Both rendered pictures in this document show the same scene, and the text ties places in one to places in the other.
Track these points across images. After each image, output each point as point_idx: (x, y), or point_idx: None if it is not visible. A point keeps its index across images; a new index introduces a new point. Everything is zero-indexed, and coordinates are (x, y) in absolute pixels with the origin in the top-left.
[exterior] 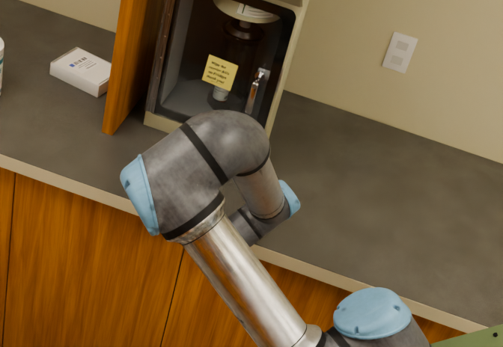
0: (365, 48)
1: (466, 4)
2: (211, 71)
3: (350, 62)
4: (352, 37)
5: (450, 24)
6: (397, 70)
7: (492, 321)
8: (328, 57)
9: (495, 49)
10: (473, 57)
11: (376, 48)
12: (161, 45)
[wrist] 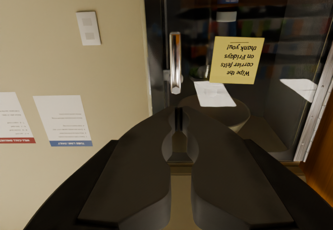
0: (113, 21)
1: (69, 80)
2: (249, 58)
3: (119, 3)
4: (126, 27)
5: (70, 63)
6: (82, 12)
7: None
8: None
9: (33, 57)
10: (42, 46)
11: (105, 24)
12: (330, 71)
